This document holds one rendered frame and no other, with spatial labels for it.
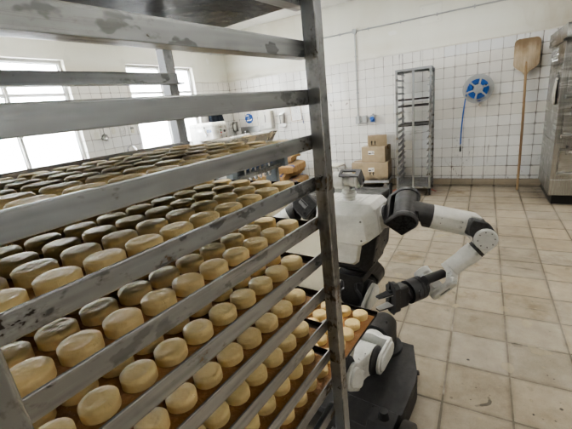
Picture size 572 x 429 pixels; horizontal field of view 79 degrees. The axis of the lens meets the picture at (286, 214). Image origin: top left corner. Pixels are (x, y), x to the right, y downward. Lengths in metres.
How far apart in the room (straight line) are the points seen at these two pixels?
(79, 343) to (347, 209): 1.06
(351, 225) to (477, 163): 4.97
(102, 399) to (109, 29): 0.45
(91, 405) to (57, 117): 0.36
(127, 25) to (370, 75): 5.97
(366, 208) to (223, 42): 0.92
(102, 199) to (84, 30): 0.17
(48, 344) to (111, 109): 0.31
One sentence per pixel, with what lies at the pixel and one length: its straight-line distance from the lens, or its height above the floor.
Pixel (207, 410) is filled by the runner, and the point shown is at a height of 1.05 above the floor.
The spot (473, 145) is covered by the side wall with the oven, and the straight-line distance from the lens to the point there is 6.18.
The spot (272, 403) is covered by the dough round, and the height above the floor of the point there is 0.88.
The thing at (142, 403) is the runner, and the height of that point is 1.15.
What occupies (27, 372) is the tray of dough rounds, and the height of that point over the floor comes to 1.24.
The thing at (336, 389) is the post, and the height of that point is 0.77.
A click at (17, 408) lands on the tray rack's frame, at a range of 0.42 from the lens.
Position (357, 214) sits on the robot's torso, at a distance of 1.34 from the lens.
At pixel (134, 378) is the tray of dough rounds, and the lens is 0.57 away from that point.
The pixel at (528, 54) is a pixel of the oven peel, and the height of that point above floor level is 1.83.
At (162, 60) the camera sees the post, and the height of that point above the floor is 1.64.
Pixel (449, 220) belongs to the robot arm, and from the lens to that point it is 1.37.
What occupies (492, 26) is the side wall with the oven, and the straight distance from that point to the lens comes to 6.16.
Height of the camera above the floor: 1.49
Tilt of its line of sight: 17 degrees down
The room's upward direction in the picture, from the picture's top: 6 degrees counter-clockwise
